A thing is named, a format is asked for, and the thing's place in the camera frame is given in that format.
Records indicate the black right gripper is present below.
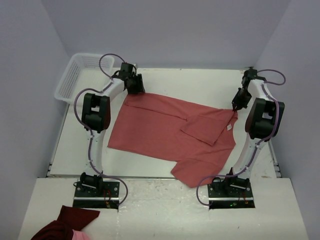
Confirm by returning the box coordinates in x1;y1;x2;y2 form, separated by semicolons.
232;88;253;113

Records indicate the salmon red t-shirt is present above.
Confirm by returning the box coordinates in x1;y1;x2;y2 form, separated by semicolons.
108;93;238;188

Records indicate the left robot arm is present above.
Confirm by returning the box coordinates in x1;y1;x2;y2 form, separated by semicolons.
80;62;145;197

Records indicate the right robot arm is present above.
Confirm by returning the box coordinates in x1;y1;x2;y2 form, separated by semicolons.
223;67;285;197

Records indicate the white plastic laundry basket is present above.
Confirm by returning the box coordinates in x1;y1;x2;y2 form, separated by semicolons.
54;53;115;105

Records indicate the dark maroon t-shirt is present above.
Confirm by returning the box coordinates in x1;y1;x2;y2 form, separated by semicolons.
31;205;100;240

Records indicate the pink cloth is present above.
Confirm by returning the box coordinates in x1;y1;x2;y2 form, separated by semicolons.
72;230;91;240

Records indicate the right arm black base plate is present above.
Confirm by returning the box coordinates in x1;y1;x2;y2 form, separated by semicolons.
207;181;256;210

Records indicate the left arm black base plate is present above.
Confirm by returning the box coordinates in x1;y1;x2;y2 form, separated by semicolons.
72;181;120;210

